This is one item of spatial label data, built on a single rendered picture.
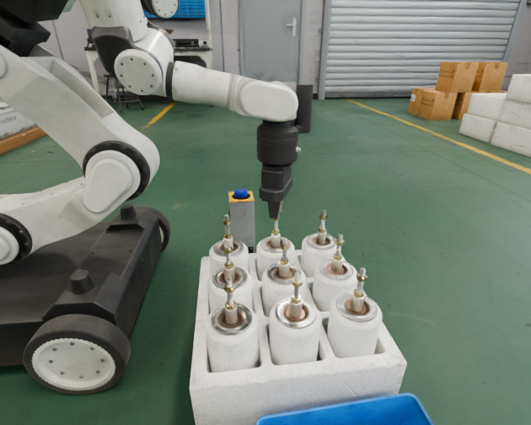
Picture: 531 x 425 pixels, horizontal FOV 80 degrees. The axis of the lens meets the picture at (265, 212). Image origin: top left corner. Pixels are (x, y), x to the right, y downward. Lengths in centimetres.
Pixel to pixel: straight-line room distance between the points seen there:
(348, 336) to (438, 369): 36
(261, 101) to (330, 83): 511
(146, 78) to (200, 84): 9
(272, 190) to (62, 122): 47
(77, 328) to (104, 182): 30
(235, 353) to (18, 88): 65
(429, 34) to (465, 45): 69
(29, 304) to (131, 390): 30
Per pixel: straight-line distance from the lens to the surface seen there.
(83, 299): 80
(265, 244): 79
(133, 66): 62
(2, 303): 97
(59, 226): 92
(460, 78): 428
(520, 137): 312
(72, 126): 81
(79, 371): 87
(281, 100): 62
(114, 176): 76
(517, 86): 321
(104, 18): 63
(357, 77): 585
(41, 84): 79
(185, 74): 65
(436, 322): 106
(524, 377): 104
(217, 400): 64
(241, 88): 62
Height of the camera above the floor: 68
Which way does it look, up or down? 27 degrees down
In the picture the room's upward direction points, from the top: straight up
